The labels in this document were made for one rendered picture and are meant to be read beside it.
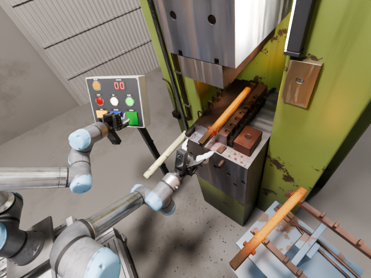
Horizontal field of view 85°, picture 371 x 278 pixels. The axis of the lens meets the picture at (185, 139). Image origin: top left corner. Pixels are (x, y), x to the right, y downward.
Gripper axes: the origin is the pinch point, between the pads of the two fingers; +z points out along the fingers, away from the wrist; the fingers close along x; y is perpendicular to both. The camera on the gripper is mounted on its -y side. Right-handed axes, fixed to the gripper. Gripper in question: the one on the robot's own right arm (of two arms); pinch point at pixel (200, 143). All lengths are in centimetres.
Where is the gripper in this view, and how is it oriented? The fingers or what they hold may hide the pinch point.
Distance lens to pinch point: 94.6
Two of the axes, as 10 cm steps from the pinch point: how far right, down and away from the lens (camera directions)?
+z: 6.2, -6.8, 3.9
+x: 7.6, 4.0, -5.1
